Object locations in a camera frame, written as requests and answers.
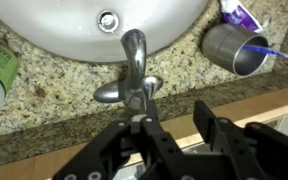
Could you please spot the chrome faucet spout and base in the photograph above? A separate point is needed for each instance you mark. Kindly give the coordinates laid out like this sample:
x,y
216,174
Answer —
x,y
135,50

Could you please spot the wood framed wall mirror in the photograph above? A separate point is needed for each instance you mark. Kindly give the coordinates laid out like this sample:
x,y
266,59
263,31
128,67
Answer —
x,y
250,106

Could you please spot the blue and white toothbrush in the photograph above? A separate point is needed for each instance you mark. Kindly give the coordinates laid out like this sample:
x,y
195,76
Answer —
x,y
277,53

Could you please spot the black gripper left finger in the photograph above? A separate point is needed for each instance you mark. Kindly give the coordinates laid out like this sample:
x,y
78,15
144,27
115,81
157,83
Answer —
x,y
164,150

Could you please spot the stainless steel cup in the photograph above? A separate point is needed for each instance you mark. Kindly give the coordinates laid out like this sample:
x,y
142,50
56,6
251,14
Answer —
x,y
224,45

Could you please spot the purple white toothpaste tube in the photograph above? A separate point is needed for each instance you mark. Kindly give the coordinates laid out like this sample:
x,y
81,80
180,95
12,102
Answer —
x,y
240,15

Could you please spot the white oval sink basin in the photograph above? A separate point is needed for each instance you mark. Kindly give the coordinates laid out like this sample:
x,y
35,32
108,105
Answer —
x,y
50,30

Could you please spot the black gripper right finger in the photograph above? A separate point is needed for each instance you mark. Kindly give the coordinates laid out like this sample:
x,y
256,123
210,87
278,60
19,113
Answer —
x,y
250,150

